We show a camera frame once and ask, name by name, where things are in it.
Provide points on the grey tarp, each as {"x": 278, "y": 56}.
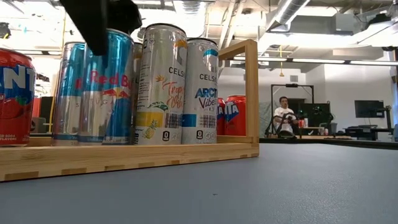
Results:
{"x": 265, "y": 118}

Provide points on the white Celsius Tropical Vibe can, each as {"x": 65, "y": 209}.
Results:
{"x": 136, "y": 59}
{"x": 161, "y": 93}

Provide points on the wooden slatted shelf rack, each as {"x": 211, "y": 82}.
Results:
{"x": 93, "y": 158}

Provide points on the orange partition panel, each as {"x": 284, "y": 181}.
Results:
{"x": 36, "y": 107}

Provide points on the blue silver Red Bull can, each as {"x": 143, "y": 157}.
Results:
{"x": 70, "y": 93}
{"x": 109, "y": 102}

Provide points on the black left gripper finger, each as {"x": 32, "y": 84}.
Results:
{"x": 90, "y": 25}

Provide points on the black computer monitor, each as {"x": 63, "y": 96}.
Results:
{"x": 369, "y": 109}

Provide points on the red Fanta can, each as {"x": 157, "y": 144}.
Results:
{"x": 235, "y": 118}
{"x": 15, "y": 109}
{"x": 219, "y": 119}

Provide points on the silver ventilation duct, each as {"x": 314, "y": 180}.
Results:
{"x": 289, "y": 12}

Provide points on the blue panel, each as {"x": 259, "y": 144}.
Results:
{"x": 395, "y": 105}

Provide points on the grey bin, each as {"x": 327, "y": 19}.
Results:
{"x": 333, "y": 128}

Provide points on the black partition panel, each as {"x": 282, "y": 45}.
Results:
{"x": 46, "y": 109}

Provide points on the black cabinet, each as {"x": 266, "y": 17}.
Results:
{"x": 317, "y": 113}

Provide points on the person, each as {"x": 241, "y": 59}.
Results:
{"x": 284, "y": 113}

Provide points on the white Celsius Arctic Vibe can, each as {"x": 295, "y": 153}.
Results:
{"x": 200, "y": 93}

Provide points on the black ceiling device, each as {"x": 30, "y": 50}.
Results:
{"x": 4, "y": 30}

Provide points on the black office desk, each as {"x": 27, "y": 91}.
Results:
{"x": 367, "y": 130}

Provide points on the grey wall vent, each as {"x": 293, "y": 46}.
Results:
{"x": 294, "y": 78}

